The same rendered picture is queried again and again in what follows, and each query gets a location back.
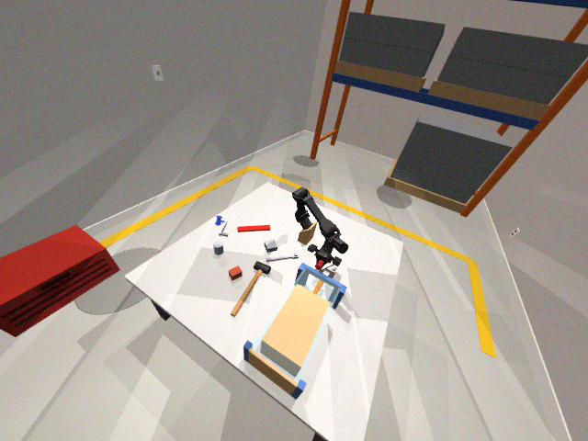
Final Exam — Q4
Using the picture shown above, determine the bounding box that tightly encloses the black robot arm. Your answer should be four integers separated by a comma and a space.
292, 187, 349, 261

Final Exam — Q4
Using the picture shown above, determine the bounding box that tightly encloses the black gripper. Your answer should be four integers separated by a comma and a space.
307, 241, 342, 268

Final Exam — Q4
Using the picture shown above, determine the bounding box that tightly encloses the clear-panelled rack with blue corner posts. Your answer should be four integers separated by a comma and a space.
243, 265, 345, 399

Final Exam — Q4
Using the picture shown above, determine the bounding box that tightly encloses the black-headed mallet with wooden handle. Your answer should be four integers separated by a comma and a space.
230, 261, 271, 317

